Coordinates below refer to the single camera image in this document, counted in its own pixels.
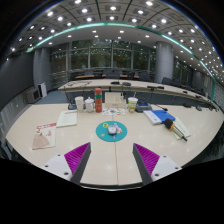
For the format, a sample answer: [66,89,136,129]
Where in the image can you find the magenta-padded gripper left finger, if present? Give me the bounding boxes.
[43,141,92,186]

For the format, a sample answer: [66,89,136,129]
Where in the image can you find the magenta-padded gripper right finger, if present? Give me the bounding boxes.
[132,142,183,186]

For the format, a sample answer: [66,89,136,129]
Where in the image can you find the silver grey computer mouse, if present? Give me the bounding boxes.
[107,123,119,136]

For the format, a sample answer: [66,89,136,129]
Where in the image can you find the round teal printed mouse pad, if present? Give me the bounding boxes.
[95,120,129,143]

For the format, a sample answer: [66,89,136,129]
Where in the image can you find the red and white leaflet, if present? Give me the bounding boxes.
[31,122,58,151]

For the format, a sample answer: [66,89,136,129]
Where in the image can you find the handheld microphone with black foam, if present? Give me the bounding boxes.
[163,118,189,142]

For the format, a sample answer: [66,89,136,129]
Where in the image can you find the cream printed card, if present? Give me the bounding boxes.
[55,110,78,129]

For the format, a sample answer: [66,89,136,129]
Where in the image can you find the pale cream booklet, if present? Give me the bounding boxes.
[171,116,193,140]

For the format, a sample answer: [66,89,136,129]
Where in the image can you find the blue and white book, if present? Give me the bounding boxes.
[143,109,177,126]

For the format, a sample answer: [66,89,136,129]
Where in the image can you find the white paper cup stack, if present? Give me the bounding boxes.
[74,96,85,113]

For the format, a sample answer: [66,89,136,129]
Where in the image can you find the white lidded ceramic mug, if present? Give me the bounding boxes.
[83,96,96,113]

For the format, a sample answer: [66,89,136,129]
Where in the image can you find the printed paper cup with straw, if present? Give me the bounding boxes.
[127,92,139,114]

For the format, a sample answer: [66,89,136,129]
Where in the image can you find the red bottle with green band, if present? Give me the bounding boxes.
[94,87,104,114]

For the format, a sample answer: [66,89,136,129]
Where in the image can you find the colourful sticker sheet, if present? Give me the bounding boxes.
[101,107,126,117]

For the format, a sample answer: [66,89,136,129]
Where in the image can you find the white cardboard box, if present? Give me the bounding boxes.
[104,91,128,110]

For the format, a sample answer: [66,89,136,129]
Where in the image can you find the white boxy appliance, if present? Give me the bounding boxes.
[25,87,43,104]

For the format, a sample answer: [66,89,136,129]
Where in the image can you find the dark conference chairs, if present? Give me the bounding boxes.
[69,68,214,91]

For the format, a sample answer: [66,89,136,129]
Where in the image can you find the ceiling spot lights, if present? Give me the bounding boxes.
[9,0,224,81]

